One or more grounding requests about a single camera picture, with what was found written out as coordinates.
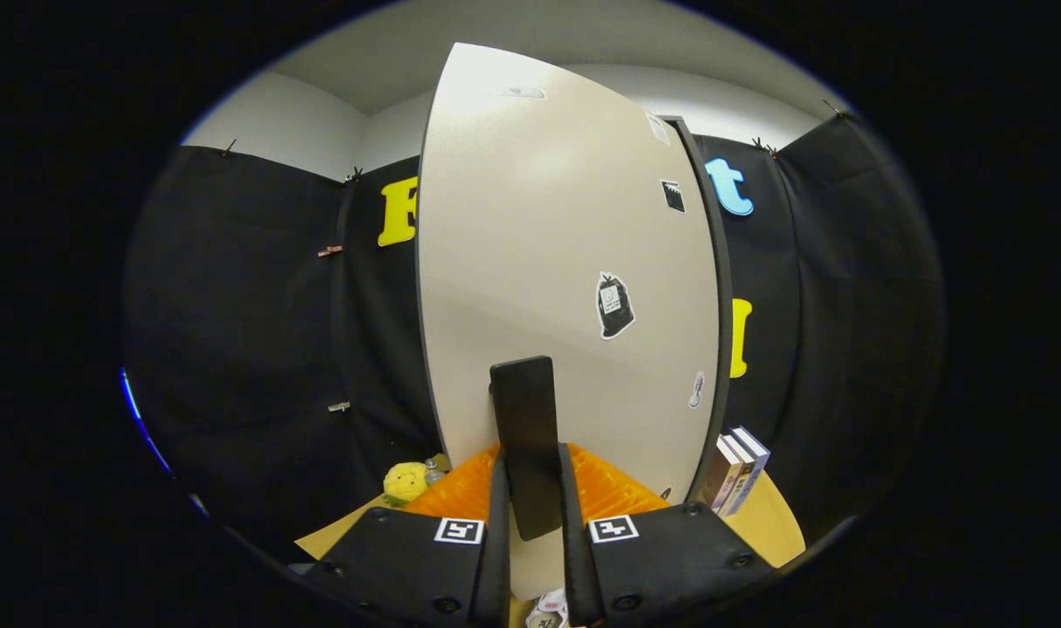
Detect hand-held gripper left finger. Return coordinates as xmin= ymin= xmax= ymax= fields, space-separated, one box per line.
xmin=304 ymin=445 xmax=514 ymax=628

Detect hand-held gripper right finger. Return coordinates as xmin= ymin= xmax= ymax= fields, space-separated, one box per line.
xmin=557 ymin=442 xmax=776 ymax=627

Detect white shoe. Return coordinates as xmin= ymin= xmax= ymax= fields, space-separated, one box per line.
xmin=526 ymin=589 xmax=571 ymax=628

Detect black door handle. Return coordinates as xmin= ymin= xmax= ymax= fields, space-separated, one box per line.
xmin=489 ymin=355 xmax=565 ymax=542

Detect grey shoe cabinet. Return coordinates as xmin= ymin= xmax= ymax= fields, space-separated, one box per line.
xmin=661 ymin=113 xmax=737 ymax=507

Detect yellow pineapple plush toy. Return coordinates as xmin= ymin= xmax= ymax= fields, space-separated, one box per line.
xmin=382 ymin=461 xmax=431 ymax=507

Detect black backdrop cloth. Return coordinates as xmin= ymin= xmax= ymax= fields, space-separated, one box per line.
xmin=120 ymin=109 xmax=946 ymax=559

